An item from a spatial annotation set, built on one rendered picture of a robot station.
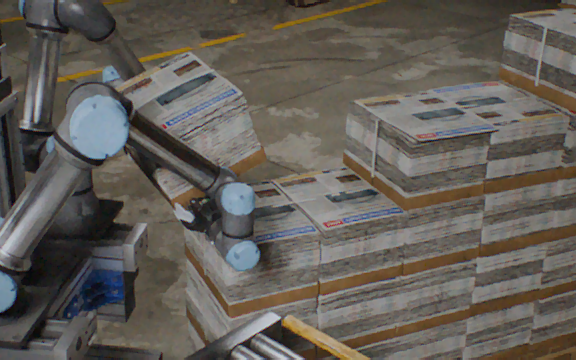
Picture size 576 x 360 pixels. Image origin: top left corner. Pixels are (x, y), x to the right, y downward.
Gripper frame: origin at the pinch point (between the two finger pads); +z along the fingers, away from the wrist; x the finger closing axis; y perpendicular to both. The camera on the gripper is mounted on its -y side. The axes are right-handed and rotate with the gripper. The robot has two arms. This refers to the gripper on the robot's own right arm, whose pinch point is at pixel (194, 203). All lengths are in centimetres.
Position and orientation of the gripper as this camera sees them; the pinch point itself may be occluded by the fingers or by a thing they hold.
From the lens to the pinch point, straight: 220.2
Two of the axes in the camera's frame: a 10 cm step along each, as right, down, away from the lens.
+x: -8.5, 4.8, -2.3
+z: -4.5, -4.0, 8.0
